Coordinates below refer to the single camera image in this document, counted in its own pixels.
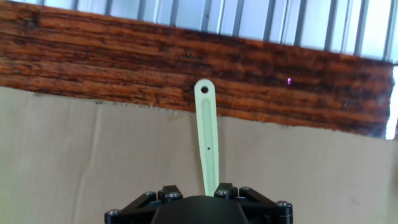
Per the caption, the brown cardboard sheet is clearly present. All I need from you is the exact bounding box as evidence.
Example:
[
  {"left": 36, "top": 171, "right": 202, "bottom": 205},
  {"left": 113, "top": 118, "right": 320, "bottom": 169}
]
[{"left": 0, "top": 86, "right": 398, "bottom": 224}]

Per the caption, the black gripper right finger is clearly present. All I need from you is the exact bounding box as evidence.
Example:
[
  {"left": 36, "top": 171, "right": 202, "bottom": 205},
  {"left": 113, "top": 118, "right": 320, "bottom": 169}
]
[{"left": 213, "top": 182, "right": 294, "bottom": 224}]

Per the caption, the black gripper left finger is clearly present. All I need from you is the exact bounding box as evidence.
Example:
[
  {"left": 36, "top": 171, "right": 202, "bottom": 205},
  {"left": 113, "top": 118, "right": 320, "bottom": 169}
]
[{"left": 104, "top": 185, "right": 185, "bottom": 224}]

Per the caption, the glossy wood grain board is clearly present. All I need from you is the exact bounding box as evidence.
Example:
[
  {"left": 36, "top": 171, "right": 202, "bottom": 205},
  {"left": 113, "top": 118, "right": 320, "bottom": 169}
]
[{"left": 0, "top": 0, "right": 398, "bottom": 140}]

